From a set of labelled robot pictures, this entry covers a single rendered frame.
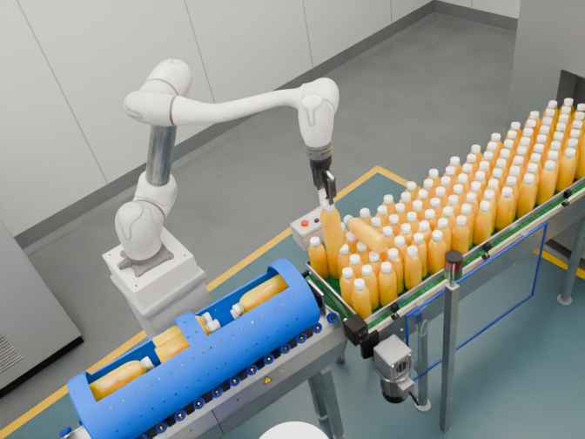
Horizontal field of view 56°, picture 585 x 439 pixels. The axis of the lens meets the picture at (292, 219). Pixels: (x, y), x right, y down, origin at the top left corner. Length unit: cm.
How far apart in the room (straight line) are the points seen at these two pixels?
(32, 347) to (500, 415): 265
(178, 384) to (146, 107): 92
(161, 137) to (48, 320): 176
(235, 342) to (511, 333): 187
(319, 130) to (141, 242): 93
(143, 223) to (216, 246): 183
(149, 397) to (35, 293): 165
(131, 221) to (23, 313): 141
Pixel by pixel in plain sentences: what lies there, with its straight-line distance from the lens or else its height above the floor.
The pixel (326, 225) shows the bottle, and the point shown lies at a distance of 203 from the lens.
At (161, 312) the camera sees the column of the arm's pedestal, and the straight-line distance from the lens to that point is 249.
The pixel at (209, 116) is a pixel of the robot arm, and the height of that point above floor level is 181.
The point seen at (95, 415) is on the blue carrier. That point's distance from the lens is 197.
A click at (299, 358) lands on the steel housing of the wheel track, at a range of 223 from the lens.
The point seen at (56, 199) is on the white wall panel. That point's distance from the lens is 471.
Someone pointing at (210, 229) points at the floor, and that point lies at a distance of 421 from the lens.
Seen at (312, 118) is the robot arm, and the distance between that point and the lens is 174.
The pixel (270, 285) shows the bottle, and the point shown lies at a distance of 212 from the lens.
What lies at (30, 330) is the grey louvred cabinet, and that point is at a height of 36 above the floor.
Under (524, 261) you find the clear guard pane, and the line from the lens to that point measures 269.
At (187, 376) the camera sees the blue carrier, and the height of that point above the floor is 116.
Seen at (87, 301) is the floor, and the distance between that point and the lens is 411.
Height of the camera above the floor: 272
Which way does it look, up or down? 42 degrees down
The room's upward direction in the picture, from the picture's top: 12 degrees counter-clockwise
